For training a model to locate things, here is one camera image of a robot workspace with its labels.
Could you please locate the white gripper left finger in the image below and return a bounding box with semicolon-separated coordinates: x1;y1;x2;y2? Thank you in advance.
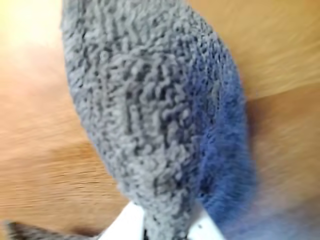
99;201;146;240

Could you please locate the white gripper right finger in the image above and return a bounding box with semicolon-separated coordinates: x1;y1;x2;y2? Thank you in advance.
186;204;225;240

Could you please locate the grey microfibre cloth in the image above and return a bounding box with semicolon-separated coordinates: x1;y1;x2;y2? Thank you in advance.
3;0;260;240

